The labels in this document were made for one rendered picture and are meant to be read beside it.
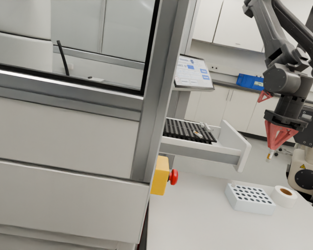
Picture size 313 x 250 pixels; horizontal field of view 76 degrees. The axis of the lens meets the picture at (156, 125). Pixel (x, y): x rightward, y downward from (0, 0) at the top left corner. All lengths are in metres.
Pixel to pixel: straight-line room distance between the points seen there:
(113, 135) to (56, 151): 0.10
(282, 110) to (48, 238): 0.62
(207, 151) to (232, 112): 3.27
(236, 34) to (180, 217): 3.84
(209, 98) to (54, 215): 3.57
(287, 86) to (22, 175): 0.57
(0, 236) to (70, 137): 0.28
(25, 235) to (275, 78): 0.64
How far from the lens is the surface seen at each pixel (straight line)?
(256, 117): 4.13
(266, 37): 0.74
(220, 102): 3.89
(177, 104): 1.72
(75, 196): 0.41
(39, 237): 0.51
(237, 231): 0.64
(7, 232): 0.54
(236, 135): 0.83
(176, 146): 0.71
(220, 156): 0.76
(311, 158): 1.22
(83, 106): 0.33
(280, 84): 0.55
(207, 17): 4.15
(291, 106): 0.62
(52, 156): 0.38
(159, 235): 0.54
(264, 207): 0.73
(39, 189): 0.43
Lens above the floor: 1.15
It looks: 19 degrees down
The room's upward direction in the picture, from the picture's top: 11 degrees clockwise
